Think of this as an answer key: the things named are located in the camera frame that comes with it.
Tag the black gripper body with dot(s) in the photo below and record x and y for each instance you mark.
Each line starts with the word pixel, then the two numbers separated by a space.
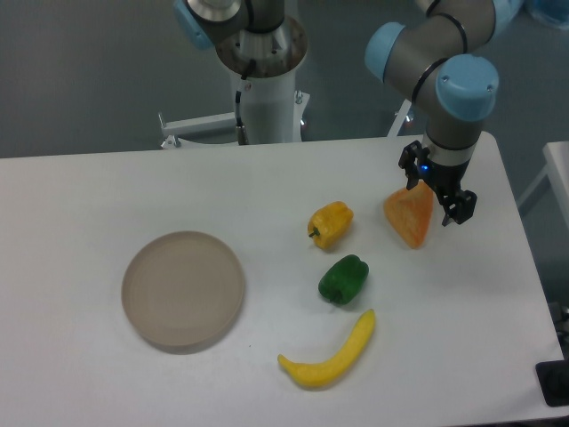
pixel 443 169

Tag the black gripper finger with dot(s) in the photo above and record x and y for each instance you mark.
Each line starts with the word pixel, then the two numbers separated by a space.
pixel 410 163
pixel 459 207

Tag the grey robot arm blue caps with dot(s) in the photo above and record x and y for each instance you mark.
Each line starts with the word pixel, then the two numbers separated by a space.
pixel 433 66

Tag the yellow bell pepper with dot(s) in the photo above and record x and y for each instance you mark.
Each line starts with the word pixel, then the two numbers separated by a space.
pixel 329 224

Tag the green bell pepper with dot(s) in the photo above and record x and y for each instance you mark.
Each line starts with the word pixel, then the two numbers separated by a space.
pixel 344 280

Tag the orange fruit wedge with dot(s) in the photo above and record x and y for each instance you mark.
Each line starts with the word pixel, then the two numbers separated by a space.
pixel 409 212

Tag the white side table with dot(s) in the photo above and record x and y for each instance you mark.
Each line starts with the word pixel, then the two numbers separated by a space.
pixel 554 176

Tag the black device at table edge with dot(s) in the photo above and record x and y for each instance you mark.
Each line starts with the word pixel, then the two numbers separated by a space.
pixel 553 380

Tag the yellow banana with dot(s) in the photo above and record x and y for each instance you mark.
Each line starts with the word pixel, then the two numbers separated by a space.
pixel 324 373

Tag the beige round plate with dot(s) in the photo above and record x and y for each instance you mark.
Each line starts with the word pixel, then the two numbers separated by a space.
pixel 183 291

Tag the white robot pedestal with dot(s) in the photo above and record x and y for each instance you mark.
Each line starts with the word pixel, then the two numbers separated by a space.
pixel 270 111

